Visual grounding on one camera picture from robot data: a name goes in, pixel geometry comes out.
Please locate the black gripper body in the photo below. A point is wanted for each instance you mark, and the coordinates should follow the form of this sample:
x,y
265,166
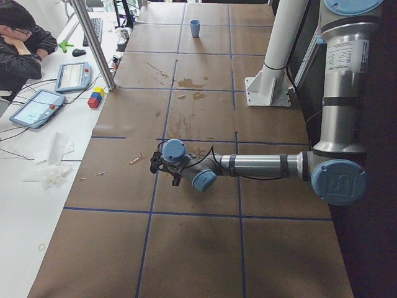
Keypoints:
x,y
175,179

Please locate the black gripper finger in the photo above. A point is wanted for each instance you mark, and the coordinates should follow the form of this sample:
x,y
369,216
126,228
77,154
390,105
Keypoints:
x,y
176,180

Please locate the blue plastic cup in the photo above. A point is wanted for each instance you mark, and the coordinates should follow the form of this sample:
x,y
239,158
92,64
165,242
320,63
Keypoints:
x,y
195,28

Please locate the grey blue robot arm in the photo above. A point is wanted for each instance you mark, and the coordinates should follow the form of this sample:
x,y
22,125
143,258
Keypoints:
x,y
334,165

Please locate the red block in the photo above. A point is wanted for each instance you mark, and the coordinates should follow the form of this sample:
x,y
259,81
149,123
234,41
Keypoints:
x,y
93,102

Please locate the blue block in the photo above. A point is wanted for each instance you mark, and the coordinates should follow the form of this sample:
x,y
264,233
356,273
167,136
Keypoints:
x,y
96,96

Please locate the yellow block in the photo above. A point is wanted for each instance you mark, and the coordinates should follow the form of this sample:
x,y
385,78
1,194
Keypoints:
x,y
99,90

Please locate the folded white tissue sheet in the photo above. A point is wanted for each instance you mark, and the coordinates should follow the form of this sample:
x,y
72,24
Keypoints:
x,y
53,153

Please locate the crumpled white tissue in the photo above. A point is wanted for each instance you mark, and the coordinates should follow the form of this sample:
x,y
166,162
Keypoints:
x,y
49,176

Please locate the far blue teach pendant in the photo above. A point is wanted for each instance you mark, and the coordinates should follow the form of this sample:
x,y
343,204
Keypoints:
x,y
73,77

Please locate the blue teach pendant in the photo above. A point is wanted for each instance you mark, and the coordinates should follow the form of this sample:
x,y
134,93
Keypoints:
x,y
39,109
73,77

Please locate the small metal can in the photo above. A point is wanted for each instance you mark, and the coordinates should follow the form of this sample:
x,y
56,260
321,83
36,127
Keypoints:
x,y
124,33

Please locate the rubber band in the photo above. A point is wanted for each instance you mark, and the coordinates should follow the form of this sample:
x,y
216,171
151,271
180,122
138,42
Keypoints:
x,y
41,247

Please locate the near blue teach pendant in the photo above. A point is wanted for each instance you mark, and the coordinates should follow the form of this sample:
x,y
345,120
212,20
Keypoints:
x,y
39,109

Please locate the black computer mouse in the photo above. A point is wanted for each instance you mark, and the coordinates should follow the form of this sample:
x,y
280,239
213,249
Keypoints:
x,y
78,52

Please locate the black keyboard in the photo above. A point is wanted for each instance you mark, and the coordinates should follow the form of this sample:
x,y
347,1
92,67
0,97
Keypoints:
x,y
97,25

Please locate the green plastic tool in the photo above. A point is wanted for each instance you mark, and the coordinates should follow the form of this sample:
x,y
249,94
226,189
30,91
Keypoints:
x,y
64,46

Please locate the person in dark jacket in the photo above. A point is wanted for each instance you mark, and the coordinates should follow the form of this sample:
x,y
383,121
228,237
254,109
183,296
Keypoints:
x,y
24,44

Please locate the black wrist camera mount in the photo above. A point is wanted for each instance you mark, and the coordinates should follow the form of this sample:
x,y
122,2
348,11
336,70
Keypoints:
x,y
156,162

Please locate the white mast base plate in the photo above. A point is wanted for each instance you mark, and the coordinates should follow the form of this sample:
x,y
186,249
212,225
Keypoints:
x,y
268,88

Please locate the white camera mast pole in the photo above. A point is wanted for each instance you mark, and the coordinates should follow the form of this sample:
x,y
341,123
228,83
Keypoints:
x,y
285,28

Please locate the aluminium frame post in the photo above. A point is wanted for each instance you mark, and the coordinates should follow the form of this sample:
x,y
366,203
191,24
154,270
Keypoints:
x,y
104,52

